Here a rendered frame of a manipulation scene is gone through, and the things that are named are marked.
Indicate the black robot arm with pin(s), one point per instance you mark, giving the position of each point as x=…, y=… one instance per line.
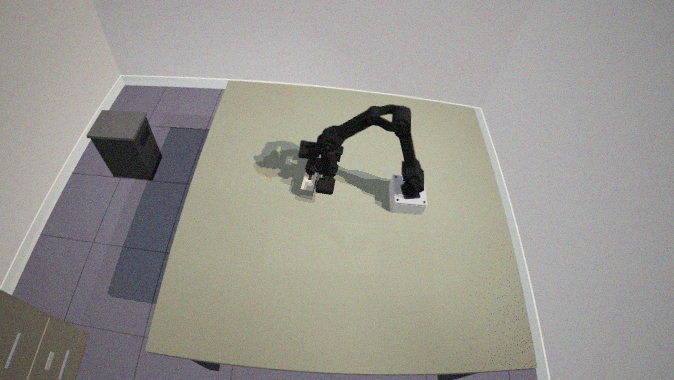
x=329, y=144

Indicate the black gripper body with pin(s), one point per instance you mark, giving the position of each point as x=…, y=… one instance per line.
x=326, y=186

